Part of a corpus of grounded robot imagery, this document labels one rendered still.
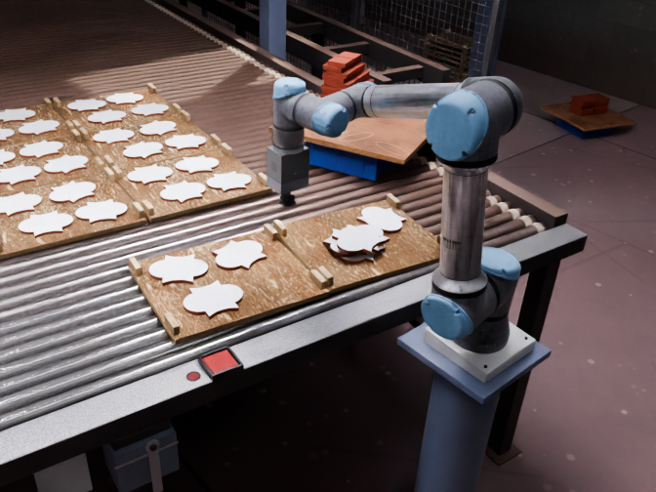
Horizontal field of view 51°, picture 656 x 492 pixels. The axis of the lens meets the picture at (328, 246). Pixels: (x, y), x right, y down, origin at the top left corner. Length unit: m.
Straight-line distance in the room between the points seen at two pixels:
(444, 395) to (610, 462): 1.17
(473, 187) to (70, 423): 0.91
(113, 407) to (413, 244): 0.94
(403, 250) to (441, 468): 0.59
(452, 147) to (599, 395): 1.96
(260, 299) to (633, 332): 2.18
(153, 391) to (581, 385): 2.03
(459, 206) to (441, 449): 0.77
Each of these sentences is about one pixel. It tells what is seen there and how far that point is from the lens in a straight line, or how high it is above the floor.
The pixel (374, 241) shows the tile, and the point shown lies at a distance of 1.87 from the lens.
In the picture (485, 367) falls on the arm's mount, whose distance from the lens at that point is 1.64.
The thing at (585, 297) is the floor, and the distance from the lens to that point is 3.64.
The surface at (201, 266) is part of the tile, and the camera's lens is 1.82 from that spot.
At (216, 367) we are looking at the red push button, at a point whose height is 0.93.
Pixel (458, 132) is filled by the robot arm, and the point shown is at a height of 1.49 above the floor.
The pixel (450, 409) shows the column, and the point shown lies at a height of 0.71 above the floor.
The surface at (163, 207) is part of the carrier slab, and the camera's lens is 2.13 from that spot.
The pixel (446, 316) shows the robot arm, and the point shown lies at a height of 1.08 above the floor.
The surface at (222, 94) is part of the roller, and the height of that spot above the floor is 0.91.
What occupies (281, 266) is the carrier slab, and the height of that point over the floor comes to 0.94.
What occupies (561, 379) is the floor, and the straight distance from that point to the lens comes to 3.10.
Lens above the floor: 1.95
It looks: 32 degrees down
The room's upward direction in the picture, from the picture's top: 3 degrees clockwise
